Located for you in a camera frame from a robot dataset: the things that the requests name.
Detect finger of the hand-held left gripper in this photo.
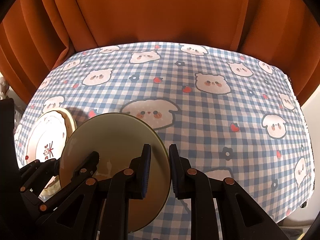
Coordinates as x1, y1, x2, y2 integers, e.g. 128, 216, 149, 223
19, 158, 61, 193
37, 151, 100, 212

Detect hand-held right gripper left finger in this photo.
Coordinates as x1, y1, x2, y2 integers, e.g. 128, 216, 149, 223
40, 144, 151, 240

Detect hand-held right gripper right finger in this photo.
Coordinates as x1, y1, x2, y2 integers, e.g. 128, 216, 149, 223
169, 144, 293, 240

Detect white blue floral bowl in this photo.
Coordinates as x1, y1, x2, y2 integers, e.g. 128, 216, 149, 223
59, 112, 172, 233

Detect large yellow floral plate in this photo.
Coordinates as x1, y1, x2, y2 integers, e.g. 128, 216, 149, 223
15, 107, 77, 197

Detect blue checked cartoon tablecloth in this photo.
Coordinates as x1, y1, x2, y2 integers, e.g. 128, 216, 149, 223
14, 42, 315, 240

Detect grey wrapped bundle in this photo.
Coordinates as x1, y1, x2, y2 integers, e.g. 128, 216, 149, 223
0, 76, 9, 100

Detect orange curtain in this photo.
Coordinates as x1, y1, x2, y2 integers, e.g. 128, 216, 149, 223
0, 0, 320, 110

